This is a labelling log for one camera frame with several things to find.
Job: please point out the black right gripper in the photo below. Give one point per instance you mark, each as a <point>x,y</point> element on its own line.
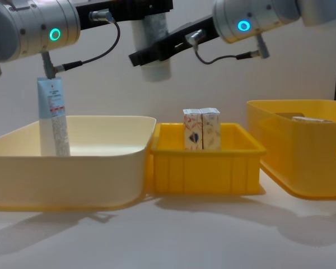
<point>196,26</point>

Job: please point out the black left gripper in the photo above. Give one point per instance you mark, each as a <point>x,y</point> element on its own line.
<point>112,8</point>

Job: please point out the white speckled cosmetic tube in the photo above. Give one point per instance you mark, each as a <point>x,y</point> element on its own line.
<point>156,70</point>

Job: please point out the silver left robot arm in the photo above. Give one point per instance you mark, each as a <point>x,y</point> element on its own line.
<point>25,28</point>

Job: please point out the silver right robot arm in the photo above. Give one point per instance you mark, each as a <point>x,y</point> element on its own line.
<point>268,16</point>

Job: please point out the white carton with blue print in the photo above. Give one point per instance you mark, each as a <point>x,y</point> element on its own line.
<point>192,131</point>

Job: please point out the light blue cosmetic tube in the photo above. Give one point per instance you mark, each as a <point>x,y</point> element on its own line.
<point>51,106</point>

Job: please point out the white carton with beige print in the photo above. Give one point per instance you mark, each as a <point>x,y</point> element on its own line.
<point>212,130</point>

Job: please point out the small yellow plastic crate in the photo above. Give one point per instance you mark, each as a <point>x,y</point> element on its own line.
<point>204,171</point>

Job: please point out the cream plastic bin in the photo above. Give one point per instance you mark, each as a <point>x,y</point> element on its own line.
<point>67,176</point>

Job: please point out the pale box in bin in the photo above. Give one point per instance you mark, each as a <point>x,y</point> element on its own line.
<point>310,119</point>

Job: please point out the large yellow plastic bin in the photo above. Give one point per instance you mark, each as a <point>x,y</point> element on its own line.
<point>296,157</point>

